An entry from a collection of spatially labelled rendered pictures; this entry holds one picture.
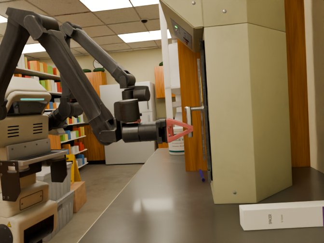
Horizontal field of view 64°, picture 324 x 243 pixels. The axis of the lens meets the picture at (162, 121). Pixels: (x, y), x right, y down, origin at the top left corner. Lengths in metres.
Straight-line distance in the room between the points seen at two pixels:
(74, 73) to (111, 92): 5.07
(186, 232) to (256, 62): 0.46
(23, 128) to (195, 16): 0.87
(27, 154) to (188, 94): 0.73
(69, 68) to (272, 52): 0.59
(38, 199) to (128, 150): 4.59
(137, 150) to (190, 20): 5.18
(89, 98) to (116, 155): 5.17
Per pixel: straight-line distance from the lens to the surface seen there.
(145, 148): 5.75
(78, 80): 0.81
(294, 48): 1.16
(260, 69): 0.76
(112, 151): 5.96
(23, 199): 1.30
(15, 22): 0.93
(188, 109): 0.74
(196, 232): 0.61
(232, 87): 0.71
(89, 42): 1.30
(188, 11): 0.74
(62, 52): 0.83
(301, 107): 1.14
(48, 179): 2.82
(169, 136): 0.73
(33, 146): 1.28
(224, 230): 0.61
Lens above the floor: 1.21
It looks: 3 degrees down
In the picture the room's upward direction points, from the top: 4 degrees counter-clockwise
